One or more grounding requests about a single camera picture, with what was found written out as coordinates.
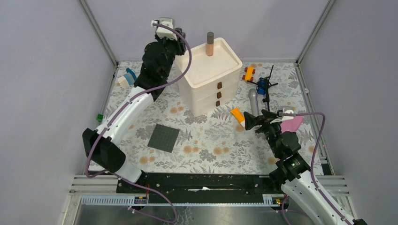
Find green small cube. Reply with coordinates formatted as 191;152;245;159
96;114;103;122

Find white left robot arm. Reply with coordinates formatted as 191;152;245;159
82;24;192;193

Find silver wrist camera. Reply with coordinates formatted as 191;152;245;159
278;106;294;117
151;17;177;40

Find blue toy brick car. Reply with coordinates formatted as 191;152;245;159
256;77;268;96

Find orange white cream tube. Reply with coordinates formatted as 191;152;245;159
230;108;245;128

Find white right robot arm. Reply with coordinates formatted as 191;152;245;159
244;110;366;225

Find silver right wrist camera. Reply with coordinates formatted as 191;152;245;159
278;106;294;117

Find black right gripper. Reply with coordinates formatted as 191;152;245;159
243;109;283;157

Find pink plastic scoop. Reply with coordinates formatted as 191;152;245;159
280;116;303;133

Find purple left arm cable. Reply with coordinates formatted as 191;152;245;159
84;23;193;224

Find yellow red toy brick car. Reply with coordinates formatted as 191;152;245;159
242;66;255;82

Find silver toy microphone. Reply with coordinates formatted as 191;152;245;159
248;89;259;116

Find dark grey brick baseplate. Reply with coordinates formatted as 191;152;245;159
147;124;180;153

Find blue white stacked bricks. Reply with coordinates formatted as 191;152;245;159
117;68;137;89

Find beige foundation bottle grey cap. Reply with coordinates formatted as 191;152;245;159
206;31;214;57

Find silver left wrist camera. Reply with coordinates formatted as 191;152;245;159
151;17;177;40

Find white drawer organizer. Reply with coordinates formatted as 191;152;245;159
175;37;243;117

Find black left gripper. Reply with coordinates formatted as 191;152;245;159
155;30;185;78

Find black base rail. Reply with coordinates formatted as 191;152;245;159
116;172;284;205

